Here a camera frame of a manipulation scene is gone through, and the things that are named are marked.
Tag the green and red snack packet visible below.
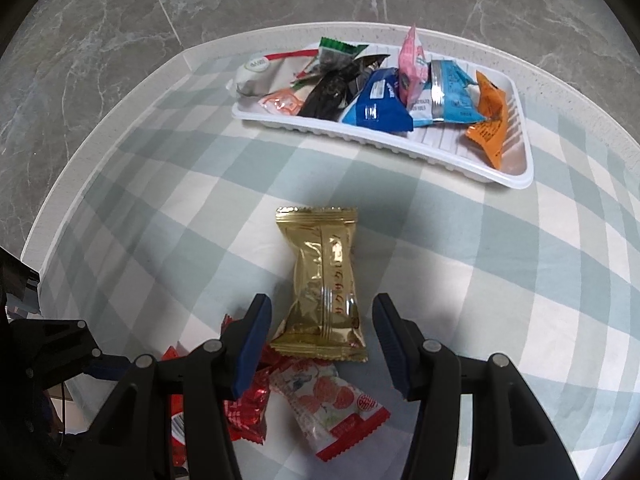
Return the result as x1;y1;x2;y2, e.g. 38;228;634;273
292;37;371;81

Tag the person's dark clothing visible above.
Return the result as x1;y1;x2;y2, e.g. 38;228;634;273
0;425;96;480

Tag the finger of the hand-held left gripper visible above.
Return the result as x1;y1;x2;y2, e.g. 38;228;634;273
10;317;137;389

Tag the light blue snack packet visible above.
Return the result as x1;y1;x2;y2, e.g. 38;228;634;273
410;59;488;128

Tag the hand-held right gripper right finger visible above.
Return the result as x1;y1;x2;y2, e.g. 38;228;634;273
371;292;581;480

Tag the white pouch with red stripe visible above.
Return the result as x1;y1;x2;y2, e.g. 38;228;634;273
234;50;321;97

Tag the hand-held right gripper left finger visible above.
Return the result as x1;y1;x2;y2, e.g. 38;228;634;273
67;292;273;480

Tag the white peach print snack packet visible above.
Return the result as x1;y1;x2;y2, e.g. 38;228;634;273
270;357;392;462

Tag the large red snack packet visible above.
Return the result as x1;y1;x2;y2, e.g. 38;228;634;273
160;345;191;480

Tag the pink snack packet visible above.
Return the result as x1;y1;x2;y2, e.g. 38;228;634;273
397;25;432;111

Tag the clear orange print snack packet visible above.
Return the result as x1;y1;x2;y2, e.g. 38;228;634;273
258;87;306;117

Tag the red foil snack packet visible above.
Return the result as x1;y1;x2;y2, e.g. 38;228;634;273
220;314;273;445

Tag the gold snack packet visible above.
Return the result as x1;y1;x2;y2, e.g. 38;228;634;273
269;205;368;362

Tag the green checkered tablecloth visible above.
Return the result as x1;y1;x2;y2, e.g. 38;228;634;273
37;52;640;480

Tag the white plastic tray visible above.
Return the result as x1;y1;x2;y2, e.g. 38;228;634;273
232;37;535;190

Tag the black snack packet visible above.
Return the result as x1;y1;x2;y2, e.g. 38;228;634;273
298;54;391;121

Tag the dark blue snack packet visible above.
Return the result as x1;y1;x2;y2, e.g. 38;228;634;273
341;66;415;133

